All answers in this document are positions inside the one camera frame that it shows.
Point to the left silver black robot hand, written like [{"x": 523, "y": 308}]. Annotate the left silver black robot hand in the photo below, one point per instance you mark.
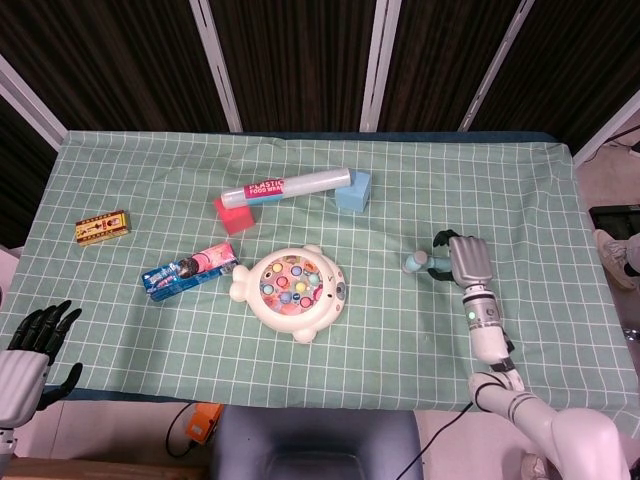
[{"x": 20, "y": 380}]

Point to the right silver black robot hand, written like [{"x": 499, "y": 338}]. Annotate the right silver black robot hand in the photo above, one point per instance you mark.
[{"x": 470, "y": 260}]

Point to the small teal fishing rod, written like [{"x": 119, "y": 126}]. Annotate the small teal fishing rod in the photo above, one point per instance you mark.
[{"x": 414, "y": 262}]

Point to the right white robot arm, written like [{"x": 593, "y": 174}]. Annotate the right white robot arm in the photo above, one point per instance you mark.
[{"x": 487, "y": 335}]

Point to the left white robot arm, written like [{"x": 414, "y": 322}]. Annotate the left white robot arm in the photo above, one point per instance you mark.
[{"x": 6, "y": 440}]

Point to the white fish-shaped toy board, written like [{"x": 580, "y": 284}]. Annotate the white fish-shaped toy board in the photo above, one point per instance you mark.
[{"x": 285, "y": 322}]

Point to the green checked tablecloth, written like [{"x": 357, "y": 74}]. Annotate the green checked tablecloth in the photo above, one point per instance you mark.
[{"x": 450, "y": 190}]

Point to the blue foam block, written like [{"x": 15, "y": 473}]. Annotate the blue foam block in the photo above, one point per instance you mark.
[{"x": 350, "y": 197}]

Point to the grey sneaker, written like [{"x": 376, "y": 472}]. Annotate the grey sneaker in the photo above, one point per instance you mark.
[{"x": 612, "y": 255}]

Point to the black flat case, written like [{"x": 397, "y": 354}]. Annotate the black flat case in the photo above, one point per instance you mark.
[{"x": 617, "y": 220}]

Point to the yellow red small box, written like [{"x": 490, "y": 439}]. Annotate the yellow red small box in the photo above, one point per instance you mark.
[{"x": 102, "y": 228}]

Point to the plastic food wrap roll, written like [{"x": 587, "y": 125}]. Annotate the plastic food wrap roll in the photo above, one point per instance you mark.
[{"x": 310, "y": 182}]

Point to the orange device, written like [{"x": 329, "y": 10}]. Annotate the orange device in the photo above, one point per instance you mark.
[{"x": 202, "y": 425}]

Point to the blue pink cookie box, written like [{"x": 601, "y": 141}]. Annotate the blue pink cookie box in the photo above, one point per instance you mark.
[{"x": 190, "y": 272}]

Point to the red foam block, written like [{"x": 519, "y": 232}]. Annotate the red foam block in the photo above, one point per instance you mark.
[{"x": 235, "y": 220}]

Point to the grey blue chair seat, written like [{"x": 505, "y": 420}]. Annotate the grey blue chair seat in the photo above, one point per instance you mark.
[{"x": 315, "y": 445}]

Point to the white partition post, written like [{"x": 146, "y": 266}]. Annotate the white partition post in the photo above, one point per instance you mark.
[
  {"x": 216, "y": 65},
  {"x": 605, "y": 130},
  {"x": 380, "y": 65},
  {"x": 30, "y": 105},
  {"x": 496, "y": 65}
]

